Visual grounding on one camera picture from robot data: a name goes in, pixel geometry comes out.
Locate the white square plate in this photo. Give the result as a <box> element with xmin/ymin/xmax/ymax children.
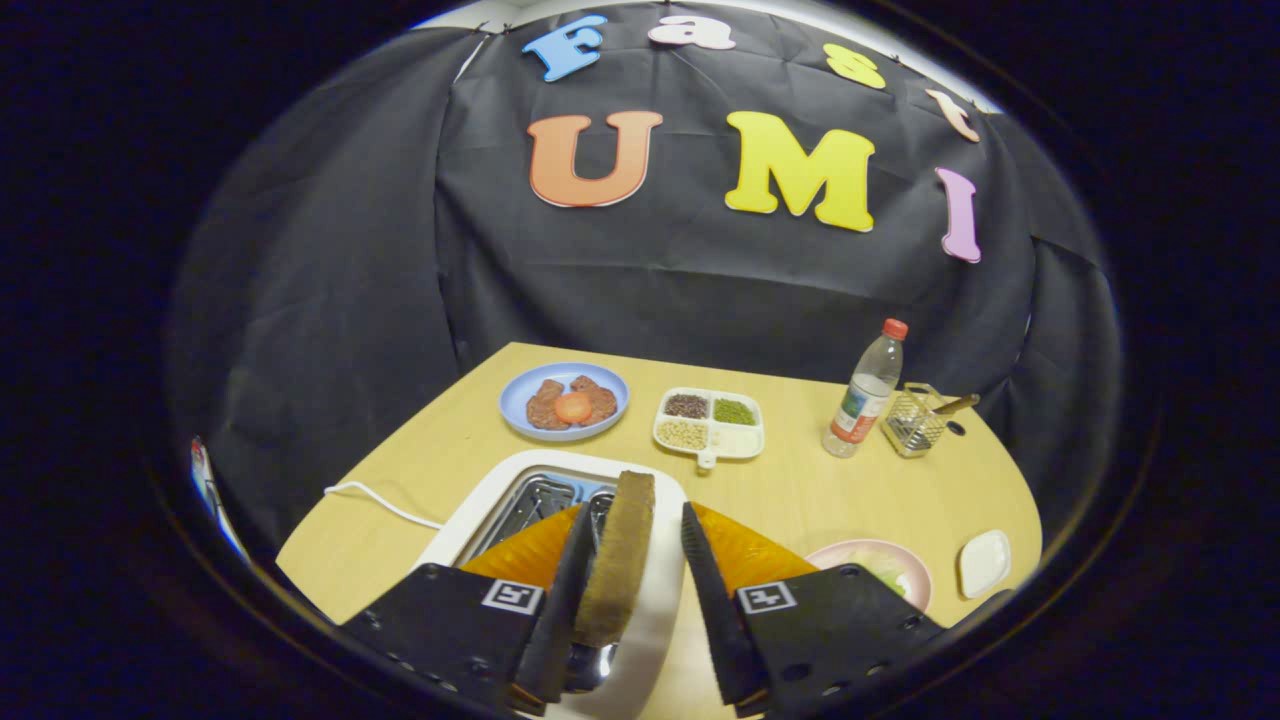
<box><xmin>958</xmin><ymin>529</ymin><xmax>1012</xmax><ymax>600</ymax></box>

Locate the pink round plate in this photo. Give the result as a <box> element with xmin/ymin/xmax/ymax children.
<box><xmin>805</xmin><ymin>539</ymin><xmax>934</xmax><ymax>613</ymax></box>

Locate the blue round plate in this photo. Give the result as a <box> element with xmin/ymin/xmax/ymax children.
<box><xmin>498</xmin><ymin>362</ymin><xmax>631</xmax><ymax>443</ymax></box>

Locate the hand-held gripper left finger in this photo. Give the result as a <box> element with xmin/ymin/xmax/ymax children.
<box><xmin>340</xmin><ymin>500</ymin><xmax>601</xmax><ymax>716</ymax></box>

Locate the clear bottle with red cap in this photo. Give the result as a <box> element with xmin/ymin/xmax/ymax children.
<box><xmin>822</xmin><ymin>319</ymin><xmax>909</xmax><ymax>459</ymax></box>

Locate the brown meat piece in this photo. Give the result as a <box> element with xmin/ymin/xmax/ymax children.
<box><xmin>526</xmin><ymin>378</ymin><xmax>573</xmax><ymax>432</ymax></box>
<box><xmin>570</xmin><ymin>375</ymin><xmax>618</xmax><ymax>426</ymax></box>

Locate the black backdrop cloth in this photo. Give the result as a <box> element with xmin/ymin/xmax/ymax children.
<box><xmin>165</xmin><ymin>5</ymin><xmax>1121</xmax><ymax>561</ymax></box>

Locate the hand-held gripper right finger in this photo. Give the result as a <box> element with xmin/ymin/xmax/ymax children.
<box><xmin>681</xmin><ymin>501</ymin><xmax>946</xmax><ymax>719</ymax></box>

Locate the green lettuce leaf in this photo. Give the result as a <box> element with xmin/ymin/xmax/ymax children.
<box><xmin>850</xmin><ymin>548</ymin><xmax>913</xmax><ymax>598</ymax></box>

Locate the wire mesh utensil holder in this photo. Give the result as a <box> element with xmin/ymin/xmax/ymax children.
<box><xmin>882</xmin><ymin>383</ymin><xmax>951</xmax><ymax>459</ymax></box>

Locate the white divided seasoning dish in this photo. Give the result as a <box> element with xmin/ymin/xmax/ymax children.
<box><xmin>652</xmin><ymin>387</ymin><xmax>766</xmax><ymax>471</ymax></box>

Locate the white toaster cable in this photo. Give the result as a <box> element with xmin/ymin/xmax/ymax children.
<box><xmin>323</xmin><ymin>481</ymin><xmax>444</xmax><ymax>531</ymax></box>

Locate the brown toast slice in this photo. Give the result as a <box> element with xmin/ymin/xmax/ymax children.
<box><xmin>573</xmin><ymin>470</ymin><xmax>657</xmax><ymax>648</ymax></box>

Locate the white toaster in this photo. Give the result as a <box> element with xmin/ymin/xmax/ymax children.
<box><xmin>412</xmin><ymin>449</ymin><xmax>691</xmax><ymax>720</ymax></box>

